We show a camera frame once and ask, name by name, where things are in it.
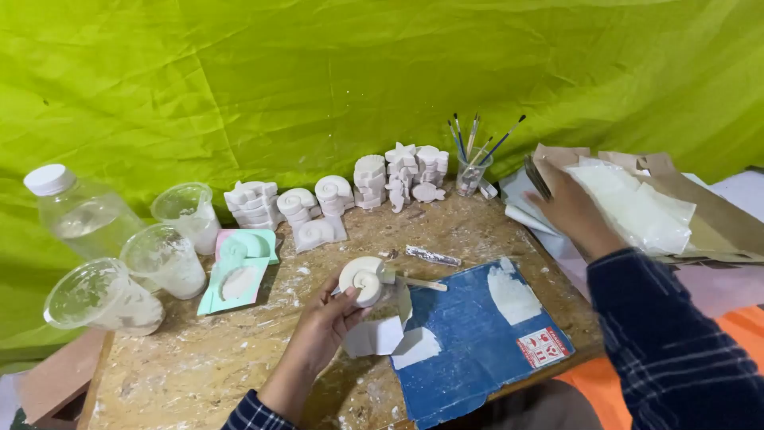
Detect dark sandpaper sheets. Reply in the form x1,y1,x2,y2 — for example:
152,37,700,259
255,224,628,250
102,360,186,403
523,154,554,201

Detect mint green snail mold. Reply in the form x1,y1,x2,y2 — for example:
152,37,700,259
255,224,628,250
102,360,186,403
218,229,280,265

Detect blue cardboard sheet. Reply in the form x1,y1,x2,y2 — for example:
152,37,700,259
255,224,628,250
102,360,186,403
389,257,577,430

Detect white plastic bag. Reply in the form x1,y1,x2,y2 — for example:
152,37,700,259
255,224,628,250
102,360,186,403
563,156,697,257

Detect white paper sheets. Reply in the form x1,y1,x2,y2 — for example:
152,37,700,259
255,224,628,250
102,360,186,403
498,166,563,238

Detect white paper sheet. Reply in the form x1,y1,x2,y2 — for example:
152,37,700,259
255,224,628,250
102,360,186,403
343,315,405,360

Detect clear glass brush holder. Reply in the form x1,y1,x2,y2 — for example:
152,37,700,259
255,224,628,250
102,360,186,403
456,147,495,198

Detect clear plastic bottle white cap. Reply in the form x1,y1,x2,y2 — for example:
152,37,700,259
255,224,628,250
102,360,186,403
23,164,148,261

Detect clear plastic cup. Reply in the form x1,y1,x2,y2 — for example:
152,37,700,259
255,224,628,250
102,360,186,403
119,223,208,301
150,182,222,256
43,257,166,337

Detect orange cloth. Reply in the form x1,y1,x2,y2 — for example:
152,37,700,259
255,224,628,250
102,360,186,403
553,304,764,430

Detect white plaster snail shell cast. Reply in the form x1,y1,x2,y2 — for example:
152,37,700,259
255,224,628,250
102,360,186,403
338,256,389,309

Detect mint green mold with plaster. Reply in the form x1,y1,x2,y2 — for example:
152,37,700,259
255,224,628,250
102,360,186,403
196,257,271,317

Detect wooden handled paintbrush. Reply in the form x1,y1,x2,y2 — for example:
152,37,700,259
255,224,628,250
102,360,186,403
469,136,494,168
465,113,481,157

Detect brown paper bag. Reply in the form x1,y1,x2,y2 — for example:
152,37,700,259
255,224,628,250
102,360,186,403
532,143,764,265

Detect long dark blue paintbrush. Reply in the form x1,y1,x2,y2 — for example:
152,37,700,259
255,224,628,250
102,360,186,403
477,114,527,167

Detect person's right hand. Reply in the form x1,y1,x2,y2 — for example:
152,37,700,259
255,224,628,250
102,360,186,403
524,158,629,264

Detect green tarp backdrop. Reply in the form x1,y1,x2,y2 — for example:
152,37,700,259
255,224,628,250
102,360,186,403
0,0,764,374

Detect blue handled paintbrush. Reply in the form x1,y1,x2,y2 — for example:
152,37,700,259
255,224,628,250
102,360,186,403
452,113,468,161
447,119,467,162

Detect wooden stick tool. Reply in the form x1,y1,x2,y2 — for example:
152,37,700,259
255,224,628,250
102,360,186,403
382,270,448,293

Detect pink silicone mold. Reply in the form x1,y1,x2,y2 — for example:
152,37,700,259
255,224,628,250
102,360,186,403
214,229,235,262

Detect plaster covered stick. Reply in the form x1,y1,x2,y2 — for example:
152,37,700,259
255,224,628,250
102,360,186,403
405,244,463,268

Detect brown board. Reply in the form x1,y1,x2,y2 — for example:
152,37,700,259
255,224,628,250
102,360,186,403
17,327,109,426

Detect person's left hand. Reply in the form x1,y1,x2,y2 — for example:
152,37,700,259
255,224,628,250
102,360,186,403
292,272,372,383

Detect row of white plaster figures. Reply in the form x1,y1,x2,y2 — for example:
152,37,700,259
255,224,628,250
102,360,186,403
223,141,450,254

